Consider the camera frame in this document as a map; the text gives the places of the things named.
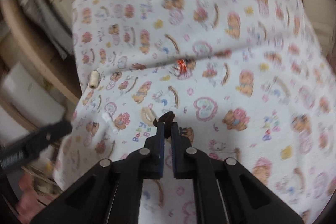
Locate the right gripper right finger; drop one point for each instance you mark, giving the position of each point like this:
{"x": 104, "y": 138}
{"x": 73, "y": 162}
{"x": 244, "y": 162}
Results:
{"x": 179, "y": 144}

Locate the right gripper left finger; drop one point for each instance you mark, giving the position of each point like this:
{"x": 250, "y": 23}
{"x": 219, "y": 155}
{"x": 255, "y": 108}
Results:
{"x": 153, "y": 163}

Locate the small white plastic tube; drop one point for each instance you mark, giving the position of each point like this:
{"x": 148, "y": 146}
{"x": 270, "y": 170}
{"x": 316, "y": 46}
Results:
{"x": 108, "y": 120}

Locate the cream thread spool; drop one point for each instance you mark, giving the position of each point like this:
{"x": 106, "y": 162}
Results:
{"x": 94, "y": 79}

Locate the person left hand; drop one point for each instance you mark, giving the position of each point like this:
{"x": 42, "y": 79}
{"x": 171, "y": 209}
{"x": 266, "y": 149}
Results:
{"x": 28, "y": 206}

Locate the bear print cloth cover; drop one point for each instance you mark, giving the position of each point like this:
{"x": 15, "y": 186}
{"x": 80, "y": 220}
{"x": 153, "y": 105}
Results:
{"x": 257, "y": 88}

